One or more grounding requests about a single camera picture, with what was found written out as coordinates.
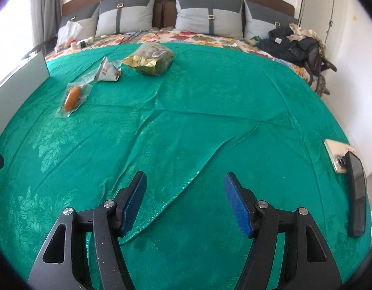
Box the sausage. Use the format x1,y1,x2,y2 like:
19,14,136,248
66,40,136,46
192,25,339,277
56,82,92,118

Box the white red triangular snack bag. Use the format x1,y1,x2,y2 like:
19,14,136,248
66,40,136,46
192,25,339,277
94,57,122,82

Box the gold green snack bag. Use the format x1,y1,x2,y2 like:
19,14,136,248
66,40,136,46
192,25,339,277
122,42,176,76

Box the long clear plastic packet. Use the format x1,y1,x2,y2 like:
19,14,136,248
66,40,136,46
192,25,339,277
72,69,97,86

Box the white board panel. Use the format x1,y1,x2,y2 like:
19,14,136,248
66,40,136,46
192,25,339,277
0,52,50,136

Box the black smartphone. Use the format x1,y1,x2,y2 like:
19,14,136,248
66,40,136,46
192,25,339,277
344,151,367,238

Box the green satin bedspread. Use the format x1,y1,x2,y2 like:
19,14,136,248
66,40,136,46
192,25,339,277
0,44,371,289

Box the gold smartphone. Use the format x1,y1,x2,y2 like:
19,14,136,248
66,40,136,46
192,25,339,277
323,139,358,174

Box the small bottles on bed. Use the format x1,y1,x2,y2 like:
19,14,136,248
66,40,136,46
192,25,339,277
70,36,94,51

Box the white plastic bag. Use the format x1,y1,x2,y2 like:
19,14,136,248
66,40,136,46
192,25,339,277
54,20,83,52

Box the grey pillow far left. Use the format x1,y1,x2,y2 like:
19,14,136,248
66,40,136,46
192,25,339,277
58,2,100,41

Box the grey pillow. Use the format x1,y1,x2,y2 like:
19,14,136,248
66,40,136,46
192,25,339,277
175,0,244,39
244,0,298,41
95,0,155,38
58,2,100,41

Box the grey curtain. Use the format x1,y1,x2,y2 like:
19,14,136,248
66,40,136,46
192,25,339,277
30,0,63,46

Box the floral bed sheet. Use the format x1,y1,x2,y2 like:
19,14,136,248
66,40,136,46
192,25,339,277
44,27,324,98

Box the dark chair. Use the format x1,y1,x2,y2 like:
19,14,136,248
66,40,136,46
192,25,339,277
304,45,337,98

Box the black jacket pile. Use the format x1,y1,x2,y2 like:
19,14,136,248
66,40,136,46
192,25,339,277
257,26,321,67

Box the beige patterned cloth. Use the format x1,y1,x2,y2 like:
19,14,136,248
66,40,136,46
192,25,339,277
287,23,327,58

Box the grey pillow far right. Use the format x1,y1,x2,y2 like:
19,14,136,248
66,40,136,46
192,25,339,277
244,0,298,41

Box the grey pillow centre right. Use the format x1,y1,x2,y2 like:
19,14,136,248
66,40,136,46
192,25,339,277
175,0,244,39

